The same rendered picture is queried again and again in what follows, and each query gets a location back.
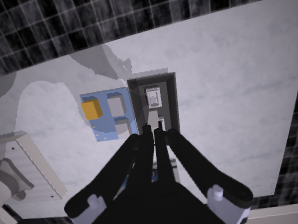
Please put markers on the orange-yellow rectangular block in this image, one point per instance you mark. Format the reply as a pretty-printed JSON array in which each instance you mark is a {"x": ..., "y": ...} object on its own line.
[{"x": 92, "y": 109}]

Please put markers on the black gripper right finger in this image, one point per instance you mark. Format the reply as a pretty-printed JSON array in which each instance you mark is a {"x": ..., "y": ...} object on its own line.
[{"x": 229, "y": 199}]

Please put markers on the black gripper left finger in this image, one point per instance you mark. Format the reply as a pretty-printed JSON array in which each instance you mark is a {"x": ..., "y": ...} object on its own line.
[{"x": 85, "y": 206}]

